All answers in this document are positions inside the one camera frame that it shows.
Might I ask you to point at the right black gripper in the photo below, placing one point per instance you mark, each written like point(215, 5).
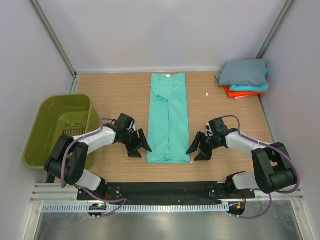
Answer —
point(204, 144)

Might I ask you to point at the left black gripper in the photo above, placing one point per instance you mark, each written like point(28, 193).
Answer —
point(135, 141)

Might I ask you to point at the teal green t shirt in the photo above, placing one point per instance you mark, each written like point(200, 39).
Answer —
point(168, 124)

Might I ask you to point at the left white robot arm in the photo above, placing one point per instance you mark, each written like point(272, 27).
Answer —
point(68, 158)

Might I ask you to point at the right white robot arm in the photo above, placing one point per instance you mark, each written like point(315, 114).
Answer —
point(273, 169)

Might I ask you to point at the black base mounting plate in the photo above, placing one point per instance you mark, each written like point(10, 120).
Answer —
point(172, 193)

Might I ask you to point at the folded orange t shirt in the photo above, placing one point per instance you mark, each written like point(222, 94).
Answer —
point(236, 94)

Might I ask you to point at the folded pink t shirt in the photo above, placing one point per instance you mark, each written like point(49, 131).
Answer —
point(237, 98)

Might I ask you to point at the olive green plastic basket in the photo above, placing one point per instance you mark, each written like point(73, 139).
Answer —
point(70, 114)

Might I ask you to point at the folded grey t shirt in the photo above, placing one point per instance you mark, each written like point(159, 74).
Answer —
point(243, 73)

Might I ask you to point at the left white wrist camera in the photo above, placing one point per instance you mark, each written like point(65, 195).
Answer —
point(132, 127)

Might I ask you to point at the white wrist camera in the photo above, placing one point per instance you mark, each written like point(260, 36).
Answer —
point(208, 132)
point(132, 127)

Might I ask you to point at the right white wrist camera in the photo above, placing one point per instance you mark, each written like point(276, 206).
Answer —
point(208, 132)

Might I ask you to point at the perforated metal cable tray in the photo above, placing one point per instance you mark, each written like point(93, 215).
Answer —
point(99, 208)

